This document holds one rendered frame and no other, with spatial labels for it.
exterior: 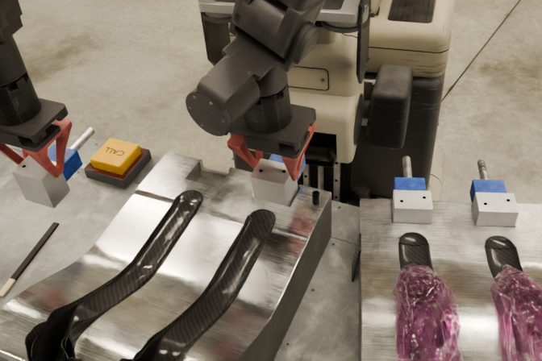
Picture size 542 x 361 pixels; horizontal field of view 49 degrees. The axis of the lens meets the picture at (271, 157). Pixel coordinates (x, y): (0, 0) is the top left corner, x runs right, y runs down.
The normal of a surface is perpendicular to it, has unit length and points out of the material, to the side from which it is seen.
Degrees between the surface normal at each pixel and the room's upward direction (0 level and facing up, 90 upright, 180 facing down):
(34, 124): 1
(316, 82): 98
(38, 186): 91
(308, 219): 0
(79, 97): 0
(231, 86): 24
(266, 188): 95
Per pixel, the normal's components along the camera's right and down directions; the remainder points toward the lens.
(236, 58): 0.21, -0.52
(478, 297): -0.02, -0.95
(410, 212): -0.11, 0.66
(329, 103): -0.10, -0.66
